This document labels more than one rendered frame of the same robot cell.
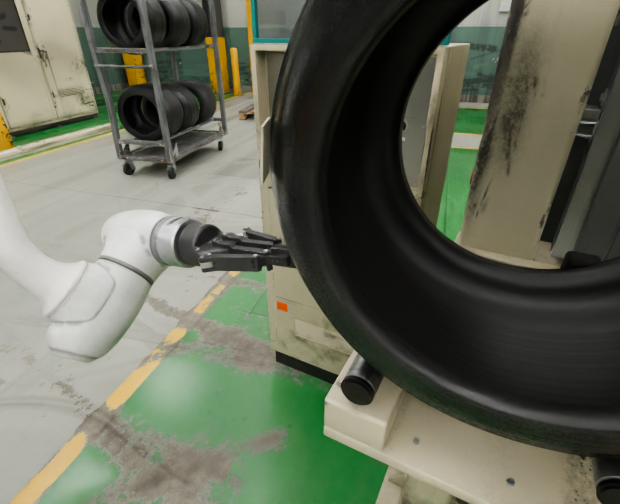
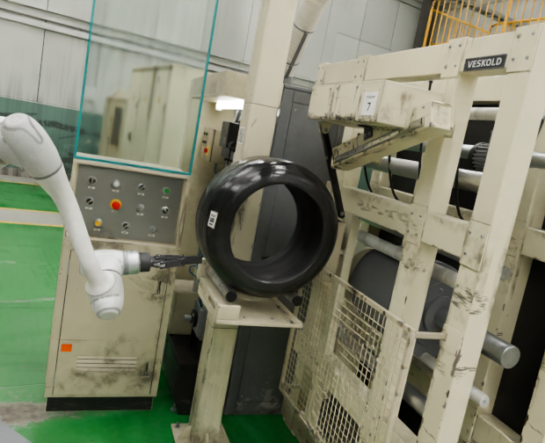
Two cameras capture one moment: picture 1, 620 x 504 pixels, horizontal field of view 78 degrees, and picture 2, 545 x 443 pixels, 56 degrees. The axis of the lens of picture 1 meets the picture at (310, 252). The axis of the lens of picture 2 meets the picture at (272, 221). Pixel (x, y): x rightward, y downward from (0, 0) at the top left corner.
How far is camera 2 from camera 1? 166 cm
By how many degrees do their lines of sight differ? 50
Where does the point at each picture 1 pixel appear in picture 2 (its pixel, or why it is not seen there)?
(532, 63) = not seen: hidden behind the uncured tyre
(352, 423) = (228, 311)
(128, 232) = (112, 257)
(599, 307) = (276, 268)
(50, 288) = (106, 279)
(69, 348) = (117, 306)
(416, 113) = (173, 204)
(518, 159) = (243, 224)
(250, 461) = not seen: outside the picture
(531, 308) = (258, 273)
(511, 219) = (243, 246)
